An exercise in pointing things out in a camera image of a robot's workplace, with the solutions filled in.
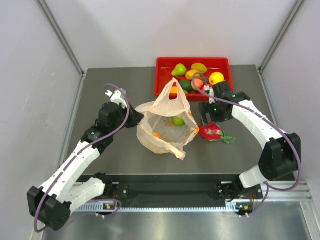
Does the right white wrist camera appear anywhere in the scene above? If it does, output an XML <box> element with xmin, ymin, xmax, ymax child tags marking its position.
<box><xmin>202</xmin><ymin>84</ymin><xmax>216</xmax><ymax>104</ymax></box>

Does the translucent banana print plastic bag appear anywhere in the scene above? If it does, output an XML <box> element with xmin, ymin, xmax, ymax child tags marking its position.
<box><xmin>135</xmin><ymin>78</ymin><xmax>199</xmax><ymax>160</ymax></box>

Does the orange fruit taken from bag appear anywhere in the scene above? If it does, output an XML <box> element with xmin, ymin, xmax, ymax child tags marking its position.
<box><xmin>185</xmin><ymin>69</ymin><xmax>201</xmax><ymax>80</ymax></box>

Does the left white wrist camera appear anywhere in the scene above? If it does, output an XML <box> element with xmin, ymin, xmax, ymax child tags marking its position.
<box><xmin>105</xmin><ymin>88</ymin><xmax>128</xmax><ymax>109</ymax></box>

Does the yellow green mango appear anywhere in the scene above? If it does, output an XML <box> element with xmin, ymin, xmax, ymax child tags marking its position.
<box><xmin>170</xmin><ymin>86</ymin><xmax>188</xmax><ymax>95</ymax></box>

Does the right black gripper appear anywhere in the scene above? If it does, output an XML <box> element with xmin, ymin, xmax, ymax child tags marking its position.
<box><xmin>198</xmin><ymin>99</ymin><xmax>233</xmax><ymax>127</ymax></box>

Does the green avocado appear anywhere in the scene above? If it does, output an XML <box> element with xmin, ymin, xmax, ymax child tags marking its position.
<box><xmin>179</xmin><ymin>79</ymin><xmax>193</xmax><ymax>92</ymax></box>

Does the grey slotted cable duct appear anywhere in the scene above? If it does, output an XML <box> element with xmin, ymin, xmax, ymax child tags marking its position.
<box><xmin>74</xmin><ymin>201</ymin><xmax>241</xmax><ymax>213</ymax></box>

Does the yellow orange fruit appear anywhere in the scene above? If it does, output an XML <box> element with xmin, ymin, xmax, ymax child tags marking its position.
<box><xmin>209</xmin><ymin>72</ymin><xmax>225</xmax><ymax>86</ymax></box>

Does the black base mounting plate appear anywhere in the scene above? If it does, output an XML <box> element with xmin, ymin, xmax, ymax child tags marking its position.
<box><xmin>102</xmin><ymin>174</ymin><xmax>263</xmax><ymax>208</ymax></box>

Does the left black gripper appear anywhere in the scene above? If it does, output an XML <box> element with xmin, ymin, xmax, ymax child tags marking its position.
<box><xmin>110</xmin><ymin>102</ymin><xmax>144</xmax><ymax>134</ymax></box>

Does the green pear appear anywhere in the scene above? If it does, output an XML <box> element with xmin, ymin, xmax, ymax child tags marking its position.
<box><xmin>171</xmin><ymin>63</ymin><xmax>188</xmax><ymax>77</ymax></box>

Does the aluminium frame rail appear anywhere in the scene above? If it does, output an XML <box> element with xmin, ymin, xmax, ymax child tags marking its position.
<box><xmin>261</xmin><ymin>181</ymin><xmax>313</xmax><ymax>202</ymax></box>

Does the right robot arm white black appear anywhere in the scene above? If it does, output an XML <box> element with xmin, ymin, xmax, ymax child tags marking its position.
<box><xmin>198</xmin><ymin>81</ymin><xmax>301</xmax><ymax>198</ymax></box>

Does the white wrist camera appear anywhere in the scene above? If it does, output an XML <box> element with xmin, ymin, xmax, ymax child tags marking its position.
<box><xmin>202</xmin><ymin>84</ymin><xmax>216</xmax><ymax>104</ymax></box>
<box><xmin>105</xmin><ymin>88</ymin><xmax>128</xmax><ymax>109</ymax></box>

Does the red plastic tray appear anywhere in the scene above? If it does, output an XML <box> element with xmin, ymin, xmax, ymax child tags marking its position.
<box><xmin>154</xmin><ymin>57</ymin><xmax>234</xmax><ymax>97</ymax></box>

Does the red strawberry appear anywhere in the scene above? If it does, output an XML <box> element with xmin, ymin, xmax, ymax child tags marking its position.
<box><xmin>198</xmin><ymin>122</ymin><xmax>235</xmax><ymax>144</ymax></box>

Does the yellow starfruit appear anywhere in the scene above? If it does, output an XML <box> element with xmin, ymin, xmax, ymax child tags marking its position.
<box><xmin>191</xmin><ymin>63</ymin><xmax>208</xmax><ymax>74</ymax></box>

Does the pink peach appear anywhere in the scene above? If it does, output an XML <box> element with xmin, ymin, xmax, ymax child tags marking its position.
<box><xmin>191</xmin><ymin>78</ymin><xmax>204</xmax><ymax>90</ymax></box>

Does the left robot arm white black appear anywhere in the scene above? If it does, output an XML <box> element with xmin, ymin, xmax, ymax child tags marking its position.
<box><xmin>27</xmin><ymin>102</ymin><xmax>144</xmax><ymax>233</ymax></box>

